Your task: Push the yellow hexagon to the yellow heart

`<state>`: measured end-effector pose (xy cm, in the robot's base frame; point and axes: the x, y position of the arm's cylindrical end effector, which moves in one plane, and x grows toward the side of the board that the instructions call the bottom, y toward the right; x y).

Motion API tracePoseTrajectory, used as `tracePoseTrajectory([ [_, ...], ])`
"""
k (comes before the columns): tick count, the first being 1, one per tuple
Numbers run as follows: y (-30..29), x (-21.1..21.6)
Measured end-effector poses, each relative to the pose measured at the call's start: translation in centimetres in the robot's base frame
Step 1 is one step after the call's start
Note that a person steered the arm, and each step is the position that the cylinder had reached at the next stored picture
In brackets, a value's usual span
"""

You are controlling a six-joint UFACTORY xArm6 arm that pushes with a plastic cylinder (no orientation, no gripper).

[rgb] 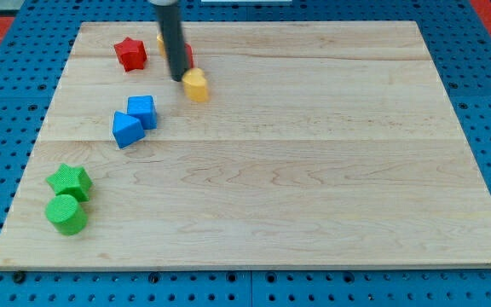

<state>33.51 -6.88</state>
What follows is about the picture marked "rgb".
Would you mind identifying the green cylinder block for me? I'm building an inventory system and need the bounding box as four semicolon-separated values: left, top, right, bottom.
45;194;88;235

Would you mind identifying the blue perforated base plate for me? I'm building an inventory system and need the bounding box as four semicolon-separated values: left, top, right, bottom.
0;0;491;306

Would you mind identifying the green star block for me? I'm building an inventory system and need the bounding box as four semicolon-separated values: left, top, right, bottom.
46;164;93;202

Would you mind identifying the yellow hexagon block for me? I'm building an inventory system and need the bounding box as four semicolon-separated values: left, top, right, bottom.
157;33;166;59

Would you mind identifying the yellow heart block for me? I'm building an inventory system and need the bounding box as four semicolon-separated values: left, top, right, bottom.
182;67;210;102

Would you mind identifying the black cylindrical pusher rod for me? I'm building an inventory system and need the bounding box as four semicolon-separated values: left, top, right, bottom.
150;0;189;82

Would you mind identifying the blue cube block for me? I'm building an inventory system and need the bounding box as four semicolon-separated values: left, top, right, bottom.
127;96;157;130

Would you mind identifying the wooden board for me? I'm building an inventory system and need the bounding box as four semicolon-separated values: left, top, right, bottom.
0;21;491;272

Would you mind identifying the red block behind rod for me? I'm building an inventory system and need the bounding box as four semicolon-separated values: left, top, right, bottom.
185;43;194;68

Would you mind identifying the red star block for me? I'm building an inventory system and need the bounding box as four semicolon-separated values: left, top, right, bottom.
113;37;147;72

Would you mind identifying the blue triangle block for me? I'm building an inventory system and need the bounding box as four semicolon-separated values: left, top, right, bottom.
113;112;145;148

